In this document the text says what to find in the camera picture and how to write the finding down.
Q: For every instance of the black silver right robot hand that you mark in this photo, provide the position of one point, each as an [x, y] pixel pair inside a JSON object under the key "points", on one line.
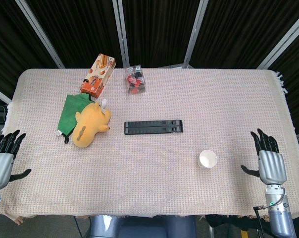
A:
{"points": [[273, 166]]}

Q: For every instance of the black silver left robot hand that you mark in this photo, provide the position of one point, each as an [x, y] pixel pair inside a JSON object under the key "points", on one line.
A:
{"points": [[1, 163]]}

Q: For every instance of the white paper cup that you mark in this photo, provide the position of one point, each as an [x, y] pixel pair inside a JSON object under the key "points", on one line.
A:
{"points": [[208, 158]]}

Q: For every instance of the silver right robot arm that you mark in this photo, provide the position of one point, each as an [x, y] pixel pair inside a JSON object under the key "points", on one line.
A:
{"points": [[279, 218]]}

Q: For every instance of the green cloth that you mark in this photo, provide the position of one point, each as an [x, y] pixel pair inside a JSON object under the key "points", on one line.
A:
{"points": [[70, 111]]}

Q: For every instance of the yellow plush toy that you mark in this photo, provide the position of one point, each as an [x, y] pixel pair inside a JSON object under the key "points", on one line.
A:
{"points": [[88, 124]]}

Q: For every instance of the pink woven tablecloth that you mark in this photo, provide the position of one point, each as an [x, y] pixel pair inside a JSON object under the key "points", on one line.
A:
{"points": [[149, 178]]}

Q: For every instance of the black folded laptop stand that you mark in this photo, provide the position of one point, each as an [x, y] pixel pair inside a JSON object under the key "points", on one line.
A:
{"points": [[153, 127]]}

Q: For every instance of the orange snack box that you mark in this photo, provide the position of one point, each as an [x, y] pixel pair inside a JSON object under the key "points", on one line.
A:
{"points": [[97, 79]]}

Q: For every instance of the blue grey robot torso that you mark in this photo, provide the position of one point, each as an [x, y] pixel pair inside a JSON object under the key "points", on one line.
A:
{"points": [[142, 226]]}

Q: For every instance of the clear plastic cube box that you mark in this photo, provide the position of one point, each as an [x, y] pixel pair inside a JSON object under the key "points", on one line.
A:
{"points": [[135, 80]]}

